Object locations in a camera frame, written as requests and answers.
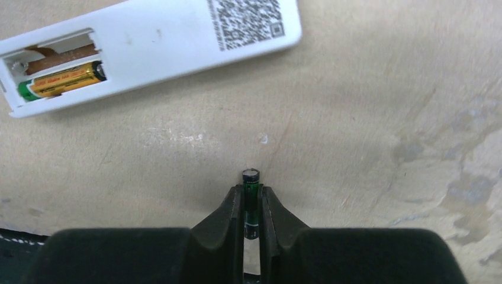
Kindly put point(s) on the gold AAA battery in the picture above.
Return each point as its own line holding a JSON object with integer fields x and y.
{"x": 66, "y": 80}

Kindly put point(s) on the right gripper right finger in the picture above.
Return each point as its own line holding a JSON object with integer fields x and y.
{"x": 278, "y": 232}

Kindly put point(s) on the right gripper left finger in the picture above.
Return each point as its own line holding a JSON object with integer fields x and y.
{"x": 216, "y": 253}

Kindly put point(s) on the green AAA battery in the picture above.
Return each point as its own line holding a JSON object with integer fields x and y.
{"x": 251, "y": 185}

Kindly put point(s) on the white remote control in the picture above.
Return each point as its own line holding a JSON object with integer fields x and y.
{"x": 141, "y": 43}

